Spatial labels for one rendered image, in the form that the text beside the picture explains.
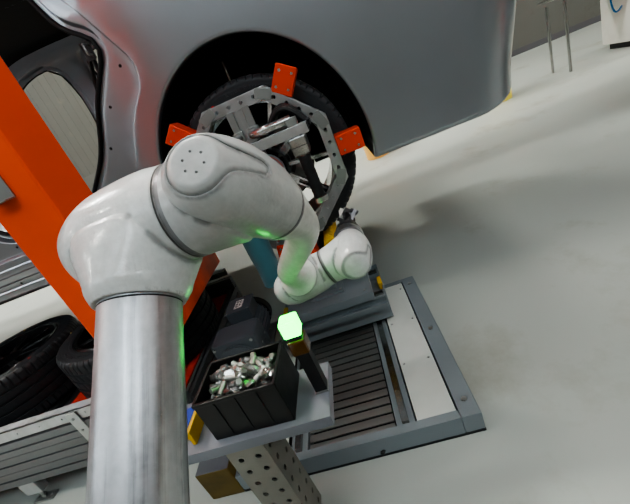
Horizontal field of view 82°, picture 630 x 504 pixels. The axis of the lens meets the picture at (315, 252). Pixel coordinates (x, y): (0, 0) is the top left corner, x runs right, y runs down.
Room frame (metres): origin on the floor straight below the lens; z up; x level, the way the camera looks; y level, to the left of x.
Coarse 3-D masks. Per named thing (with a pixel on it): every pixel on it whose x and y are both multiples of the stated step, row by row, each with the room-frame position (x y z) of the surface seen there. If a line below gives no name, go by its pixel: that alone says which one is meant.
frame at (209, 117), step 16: (240, 96) 1.30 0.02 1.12; (256, 96) 1.29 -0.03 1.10; (272, 96) 1.31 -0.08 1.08; (208, 112) 1.32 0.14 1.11; (224, 112) 1.31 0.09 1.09; (304, 112) 1.27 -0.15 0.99; (320, 112) 1.26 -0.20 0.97; (208, 128) 1.33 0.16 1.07; (320, 128) 1.27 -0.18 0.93; (336, 144) 1.26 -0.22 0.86; (336, 160) 1.26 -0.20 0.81; (336, 176) 1.27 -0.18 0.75; (336, 192) 1.27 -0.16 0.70; (320, 208) 1.33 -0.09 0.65; (320, 224) 1.29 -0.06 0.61; (272, 240) 1.32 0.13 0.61
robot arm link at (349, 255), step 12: (336, 240) 0.88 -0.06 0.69; (348, 240) 0.85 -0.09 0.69; (360, 240) 0.84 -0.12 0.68; (324, 252) 0.87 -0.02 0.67; (336, 252) 0.84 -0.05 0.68; (348, 252) 0.80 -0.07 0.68; (360, 252) 0.80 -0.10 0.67; (324, 264) 0.85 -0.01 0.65; (336, 264) 0.82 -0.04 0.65; (348, 264) 0.79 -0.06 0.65; (360, 264) 0.79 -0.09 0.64; (336, 276) 0.84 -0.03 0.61; (348, 276) 0.80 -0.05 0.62; (360, 276) 0.79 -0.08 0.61
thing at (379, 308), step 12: (372, 276) 1.54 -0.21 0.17; (372, 288) 1.47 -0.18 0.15; (384, 288) 1.46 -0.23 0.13; (372, 300) 1.35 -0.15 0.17; (384, 300) 1.34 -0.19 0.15; (336, 312) 1.38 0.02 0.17; (348, 312) 1.37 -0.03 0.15; (360, 312) 1.31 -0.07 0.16; (372, 312) 1.30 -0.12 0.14; (384, 312) 1.29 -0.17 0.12; (312, 324) 1.39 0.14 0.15; (324, 324) 1.33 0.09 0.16; (336, 324) 1.33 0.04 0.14; (348, 324) 1.32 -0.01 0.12; (360, 324) 1.31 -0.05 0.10; (312, 336) 1.35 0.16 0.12; (324, 336) 1.34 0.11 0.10; (288, 348) 1.37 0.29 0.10
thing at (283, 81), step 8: (280, 64) 1.27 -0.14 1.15; (280, 72) 1.28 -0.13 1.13; (288, 72) 1.27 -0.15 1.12; (296, 72) 1.29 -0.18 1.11; (272, 80) 1.28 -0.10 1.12; (280, 80) 1.28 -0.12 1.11; (288, 80) 1.27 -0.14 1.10; (272, 88) 1.28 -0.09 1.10; (280, 88) 1.28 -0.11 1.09; (288, 88) 1.27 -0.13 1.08; (288, 96) 1.28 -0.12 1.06
